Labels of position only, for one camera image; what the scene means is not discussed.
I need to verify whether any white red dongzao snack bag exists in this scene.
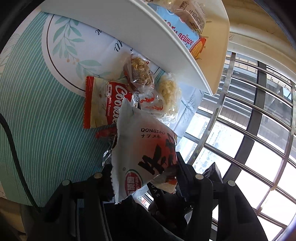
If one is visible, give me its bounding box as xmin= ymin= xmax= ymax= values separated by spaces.
xmin=111 ymin=99 xmax=177 ymax=203

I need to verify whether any clear bag yellow rice crisp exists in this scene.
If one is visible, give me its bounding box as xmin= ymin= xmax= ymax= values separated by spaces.
xmin=157 ymin=73 xmax=182 ymax=122

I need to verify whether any blue russian cookie package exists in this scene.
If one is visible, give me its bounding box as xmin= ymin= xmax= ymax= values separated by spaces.
xmin=147 ymin=1 xmax=206 ymax=60

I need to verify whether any clear packet printed label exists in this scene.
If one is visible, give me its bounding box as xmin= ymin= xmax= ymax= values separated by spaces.
xmin=157 ymin=0 xmax=207 ymax=34

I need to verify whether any red clear barcode packet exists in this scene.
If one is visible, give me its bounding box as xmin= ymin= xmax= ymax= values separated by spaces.
xmin=95 ymin=124 xmax=117 ymax=167

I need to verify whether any tree pattern tablecloth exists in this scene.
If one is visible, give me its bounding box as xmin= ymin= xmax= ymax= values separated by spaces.
xmin=0 ymin=9 xmax=205 ymax=208

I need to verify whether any red white cooele biscuit packet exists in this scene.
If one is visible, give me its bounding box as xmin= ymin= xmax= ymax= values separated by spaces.
xmin=83 ymin=76 xmax=132 ymax=129

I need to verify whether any clear bag walnut snack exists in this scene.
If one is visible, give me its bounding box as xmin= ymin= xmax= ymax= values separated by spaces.
xmin=123 ymin=54 xmax=154 ymax=93

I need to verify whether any white plastic storage bin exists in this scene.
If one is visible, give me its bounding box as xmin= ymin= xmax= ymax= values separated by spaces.
xmin=40 ymin=0 xmax=230 ymax=95

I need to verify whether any black cable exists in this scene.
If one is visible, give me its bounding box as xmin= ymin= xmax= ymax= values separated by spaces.
xmin=0 ymin=113 xmax=40 ymax=209

